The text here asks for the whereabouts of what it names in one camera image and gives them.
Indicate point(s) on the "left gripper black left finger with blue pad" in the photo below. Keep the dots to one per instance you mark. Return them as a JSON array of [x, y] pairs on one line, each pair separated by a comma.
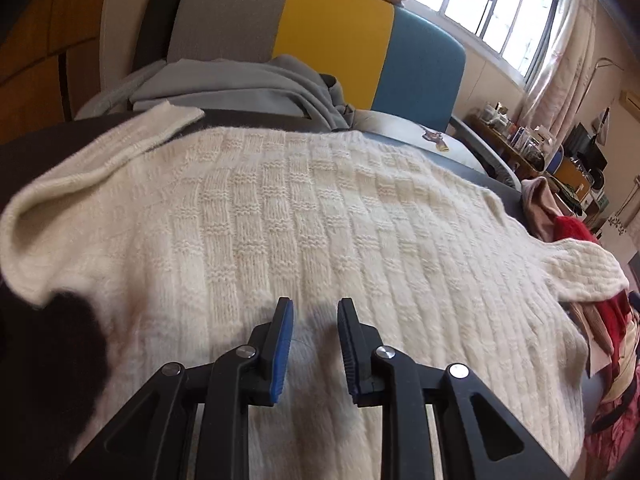
[[193, 422]]

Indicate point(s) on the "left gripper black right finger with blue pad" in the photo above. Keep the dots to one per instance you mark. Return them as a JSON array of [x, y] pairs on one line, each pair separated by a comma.
[[436, 423]]

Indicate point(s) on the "cream knitted sweater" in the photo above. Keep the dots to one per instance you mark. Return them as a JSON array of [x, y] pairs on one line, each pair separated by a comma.
[[182, 239]]

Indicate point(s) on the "red fuzzy garment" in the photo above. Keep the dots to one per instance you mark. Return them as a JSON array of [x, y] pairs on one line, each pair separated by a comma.
[[615, 311]]

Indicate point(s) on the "pink beige garment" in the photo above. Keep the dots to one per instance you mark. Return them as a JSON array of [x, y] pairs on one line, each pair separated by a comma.
[[540, 208]]

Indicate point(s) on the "cluttered wooden shelf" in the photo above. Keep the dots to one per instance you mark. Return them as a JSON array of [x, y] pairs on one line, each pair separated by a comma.
[[527, 156]]

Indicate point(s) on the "beige patterned curtain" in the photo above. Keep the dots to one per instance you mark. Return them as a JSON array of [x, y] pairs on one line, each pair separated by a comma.
[[552, 99]]

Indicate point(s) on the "grey hoodie garment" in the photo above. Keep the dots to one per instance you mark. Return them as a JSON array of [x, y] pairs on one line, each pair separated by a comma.
[[282, 86]]

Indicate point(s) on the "grey yellow blue headboard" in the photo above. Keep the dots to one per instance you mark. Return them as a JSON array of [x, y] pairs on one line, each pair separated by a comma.
[[386, 58]]

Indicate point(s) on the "small keychain charm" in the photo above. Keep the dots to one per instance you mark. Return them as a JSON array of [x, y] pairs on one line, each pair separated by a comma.
[[437, 138]]

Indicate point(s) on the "window with metal frame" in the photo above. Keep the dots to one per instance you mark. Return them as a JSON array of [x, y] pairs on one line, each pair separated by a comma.
[[513, 34]]

